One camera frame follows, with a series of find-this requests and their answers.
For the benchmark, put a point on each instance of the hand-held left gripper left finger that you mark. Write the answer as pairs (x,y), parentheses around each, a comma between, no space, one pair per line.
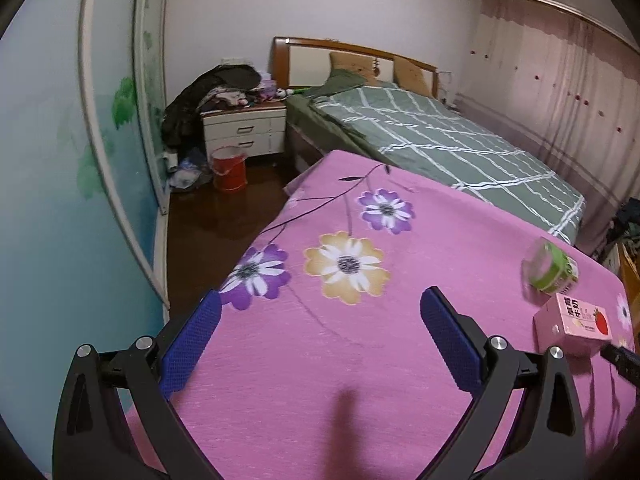
(192,345)

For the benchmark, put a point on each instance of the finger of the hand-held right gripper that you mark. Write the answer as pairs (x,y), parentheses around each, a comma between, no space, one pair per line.
(625,362)

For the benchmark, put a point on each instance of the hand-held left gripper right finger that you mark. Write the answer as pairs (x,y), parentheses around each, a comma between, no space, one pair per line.
(450,340)

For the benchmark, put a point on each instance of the pink milk carton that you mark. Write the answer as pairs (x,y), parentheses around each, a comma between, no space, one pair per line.
(575,322)

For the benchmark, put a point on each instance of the pink floral tablecloth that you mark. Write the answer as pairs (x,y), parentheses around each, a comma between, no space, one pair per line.
(425,270)

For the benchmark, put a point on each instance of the wooden cabinet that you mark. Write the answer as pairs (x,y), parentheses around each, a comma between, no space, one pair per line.
(630,270)

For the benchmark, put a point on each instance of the clear cup green label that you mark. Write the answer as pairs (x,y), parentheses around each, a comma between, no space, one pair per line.
(550,267)

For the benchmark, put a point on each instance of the clothes pile on cabinet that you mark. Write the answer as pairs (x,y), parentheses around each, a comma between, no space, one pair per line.
(629,225)

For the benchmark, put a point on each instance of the crumpled plastic bags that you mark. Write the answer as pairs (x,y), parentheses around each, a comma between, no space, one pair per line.
(190,172)

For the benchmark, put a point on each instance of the red bucket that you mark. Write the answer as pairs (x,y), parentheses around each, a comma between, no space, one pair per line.
(227,170)

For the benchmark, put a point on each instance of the bed with green quilt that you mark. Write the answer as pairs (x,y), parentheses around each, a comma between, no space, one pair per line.
(425,135)

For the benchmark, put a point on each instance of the white nightstand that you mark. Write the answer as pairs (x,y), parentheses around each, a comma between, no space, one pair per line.
(240,130)

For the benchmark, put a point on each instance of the sliding door wardrobe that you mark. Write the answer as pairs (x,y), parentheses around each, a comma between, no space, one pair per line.
(50,160)

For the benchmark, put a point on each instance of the dark clothes pile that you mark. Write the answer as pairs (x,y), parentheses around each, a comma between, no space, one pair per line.
(200,95)

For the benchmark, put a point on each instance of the clutter on nightstand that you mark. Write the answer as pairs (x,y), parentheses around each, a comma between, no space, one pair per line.
(267,92)

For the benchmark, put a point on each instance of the tan pillow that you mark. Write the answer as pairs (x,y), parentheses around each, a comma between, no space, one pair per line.
(412,75)
(350,65)

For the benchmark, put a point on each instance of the pink curtain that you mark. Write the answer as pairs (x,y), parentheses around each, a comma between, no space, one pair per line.
(550,85)

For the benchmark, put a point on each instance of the wooden bed headboard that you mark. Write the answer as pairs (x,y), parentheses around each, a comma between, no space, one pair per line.
(305,60)

